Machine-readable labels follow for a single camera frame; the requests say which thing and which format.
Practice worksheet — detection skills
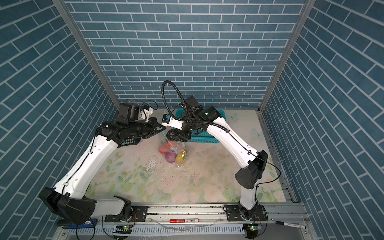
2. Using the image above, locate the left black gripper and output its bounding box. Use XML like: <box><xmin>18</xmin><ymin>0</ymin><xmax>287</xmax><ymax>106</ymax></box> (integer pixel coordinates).
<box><xmin>127</xmin><ymin>117</ymin><xmax>167</xmax><ymax>138</ymax></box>

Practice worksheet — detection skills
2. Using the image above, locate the black toy avocado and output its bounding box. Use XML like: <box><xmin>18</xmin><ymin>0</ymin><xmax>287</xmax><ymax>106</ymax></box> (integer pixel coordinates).
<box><xmin>166</xmin><ymin>130</ymin><xmax>180</xmax><ymax>142</ymax></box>

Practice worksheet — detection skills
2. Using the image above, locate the teal plastic basket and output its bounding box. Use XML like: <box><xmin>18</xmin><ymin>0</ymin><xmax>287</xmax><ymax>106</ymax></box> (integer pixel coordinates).
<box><xmin>176</xmin><ymin>108</ymin><xmax>226</xmax><ymax>144</ymax></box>

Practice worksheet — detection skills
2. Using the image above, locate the clear zip top bag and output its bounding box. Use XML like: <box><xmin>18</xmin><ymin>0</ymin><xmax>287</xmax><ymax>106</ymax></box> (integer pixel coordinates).
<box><xmin>158</xmin><ymin>131</ymin><xmax>189</xmax><ymax>168</ymax></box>

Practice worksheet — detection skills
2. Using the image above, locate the red toy pepper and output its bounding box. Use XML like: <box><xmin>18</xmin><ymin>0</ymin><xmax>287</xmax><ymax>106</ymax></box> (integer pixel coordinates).
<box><xmin>158</xmin><ymin>143</ymin><xmax>170</xmax><ymax>154</ymax></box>

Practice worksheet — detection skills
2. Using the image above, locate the yellow toy potato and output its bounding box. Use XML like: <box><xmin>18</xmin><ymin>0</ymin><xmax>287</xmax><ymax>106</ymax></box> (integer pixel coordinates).
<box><xmin>176</xmin><ymin>150</ymin><xmax>188</xmax><ymax>165</ymax></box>

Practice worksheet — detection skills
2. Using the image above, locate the purple toy onion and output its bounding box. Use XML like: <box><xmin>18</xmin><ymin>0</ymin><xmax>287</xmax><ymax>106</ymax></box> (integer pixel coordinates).
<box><xmin>165</xmin><ymin>152</ymin><xmax>177</xmax><ymax>164</ymax></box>

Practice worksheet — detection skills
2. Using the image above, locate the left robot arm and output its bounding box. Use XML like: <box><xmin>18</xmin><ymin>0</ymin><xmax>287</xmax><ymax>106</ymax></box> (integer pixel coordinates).
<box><xmin>39</xmin><ymin>118</ymin><xmax>166</xmax><ymax>225</ymax></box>

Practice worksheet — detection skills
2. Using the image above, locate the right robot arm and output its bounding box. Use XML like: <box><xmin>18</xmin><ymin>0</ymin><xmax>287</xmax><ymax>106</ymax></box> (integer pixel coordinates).
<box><xmin>162</xmin><ymin>111</ymin><xmax>268</xmax><ymax>221</ymax></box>

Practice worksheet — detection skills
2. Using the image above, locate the red marker pen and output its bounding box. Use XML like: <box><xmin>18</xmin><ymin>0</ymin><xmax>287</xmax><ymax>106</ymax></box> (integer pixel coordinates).
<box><xmin>169</xmin><ymin>219</ymin><xmax>200</xmax><ymax>224</ymax></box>

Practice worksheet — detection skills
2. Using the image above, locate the blue black handheld device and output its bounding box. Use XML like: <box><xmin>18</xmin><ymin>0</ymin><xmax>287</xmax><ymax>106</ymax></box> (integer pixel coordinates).
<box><xmin>56</xmin><ymin>218</ymin><xmax>99</xmax><ymax>230</ymax></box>

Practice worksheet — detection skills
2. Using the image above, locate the black white marker pen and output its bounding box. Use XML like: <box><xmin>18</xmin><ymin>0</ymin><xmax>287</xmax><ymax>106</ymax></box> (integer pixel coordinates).
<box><xmin>275</xmin><ymin>221</ymin><xmax>307</xmax><ymax>230</ymax></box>

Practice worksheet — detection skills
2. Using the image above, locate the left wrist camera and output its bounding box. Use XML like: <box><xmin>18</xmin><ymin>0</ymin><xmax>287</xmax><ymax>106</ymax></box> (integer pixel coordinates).
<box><xmin>115</xmin><ymin>103</ymin><xmax>154</xmax><ymax>125</ymax></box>

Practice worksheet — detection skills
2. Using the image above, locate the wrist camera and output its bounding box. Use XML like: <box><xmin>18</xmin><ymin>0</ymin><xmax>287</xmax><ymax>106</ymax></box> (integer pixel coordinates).
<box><xmin>115</xmin><ymin>103</ymin><xmax>154</xmax><ymax>125</ymax></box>
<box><xmin>161</xmin><ymin>95</ymin><xmax>205</xmax><ymax>130</ymax></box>

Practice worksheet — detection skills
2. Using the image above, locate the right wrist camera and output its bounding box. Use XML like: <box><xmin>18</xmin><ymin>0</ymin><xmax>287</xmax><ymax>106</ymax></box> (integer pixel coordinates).
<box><xmin>161</xmin><ymin>95</ymin><xmax>205</xmax><ymax>130</ymax></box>

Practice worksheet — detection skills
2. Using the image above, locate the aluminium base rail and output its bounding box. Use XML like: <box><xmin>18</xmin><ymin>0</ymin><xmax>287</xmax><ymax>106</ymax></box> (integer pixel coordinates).
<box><xmin>53</xmin><ymin>203</ymin><xmax>317</xmax><ymax>240</ymax></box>

